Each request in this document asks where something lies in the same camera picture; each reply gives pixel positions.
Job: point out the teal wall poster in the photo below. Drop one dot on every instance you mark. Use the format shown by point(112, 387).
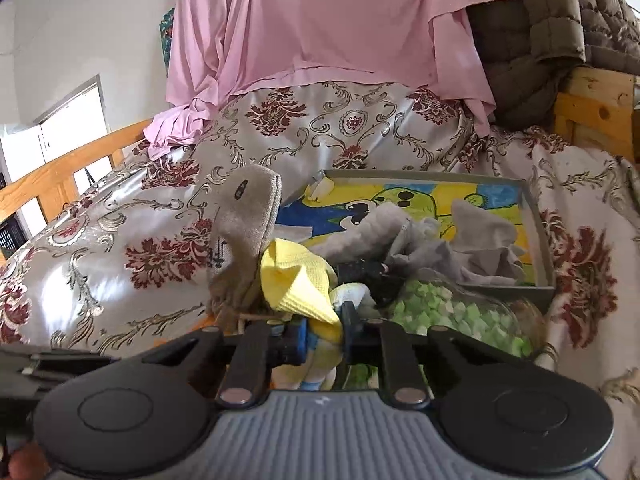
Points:
point(166, 35)

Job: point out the grey printed sock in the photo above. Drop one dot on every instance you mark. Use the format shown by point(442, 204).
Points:
point(240, 230)

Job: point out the glass jar of green bits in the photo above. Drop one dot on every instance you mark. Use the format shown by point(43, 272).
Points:
point(450, 315)

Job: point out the grey tray with cartoon print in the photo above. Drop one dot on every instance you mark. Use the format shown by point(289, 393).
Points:
point(537, 240)

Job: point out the pastel striped sock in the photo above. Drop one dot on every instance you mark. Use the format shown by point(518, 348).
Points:
point(320, 377)

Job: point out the floral satin blanket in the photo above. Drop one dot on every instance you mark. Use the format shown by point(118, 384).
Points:
point(125, 220)

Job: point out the wooden bed frame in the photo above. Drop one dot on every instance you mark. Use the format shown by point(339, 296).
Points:
point(595, 105)

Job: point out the wooden bed rail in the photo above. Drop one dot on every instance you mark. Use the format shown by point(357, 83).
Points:
point(60, 170)

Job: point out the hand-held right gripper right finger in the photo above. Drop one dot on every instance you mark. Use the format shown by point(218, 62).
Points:
point(350, 332)

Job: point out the black plastic crate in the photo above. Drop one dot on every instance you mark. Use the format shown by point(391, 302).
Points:
point(10, 230)

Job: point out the white grey sock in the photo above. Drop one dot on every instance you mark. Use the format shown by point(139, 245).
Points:
point(365, 230)

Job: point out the brown quilted jacket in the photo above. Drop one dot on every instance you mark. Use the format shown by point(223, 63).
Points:
point(530, 60)

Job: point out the window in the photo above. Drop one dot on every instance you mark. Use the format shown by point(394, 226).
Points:
point(65, 115)

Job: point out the yellow waffle cloth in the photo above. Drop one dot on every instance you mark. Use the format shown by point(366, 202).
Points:
point(295, 280)

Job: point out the pink hanging sheet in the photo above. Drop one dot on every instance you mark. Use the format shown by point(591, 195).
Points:
point(325, 20)

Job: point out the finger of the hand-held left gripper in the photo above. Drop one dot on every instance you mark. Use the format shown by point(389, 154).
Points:
point(372, 285)

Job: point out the person's left hand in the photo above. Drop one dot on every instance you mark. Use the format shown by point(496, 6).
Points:
point(22, 465)

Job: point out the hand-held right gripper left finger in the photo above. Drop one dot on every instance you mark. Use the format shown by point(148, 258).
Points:
point(299, 341)

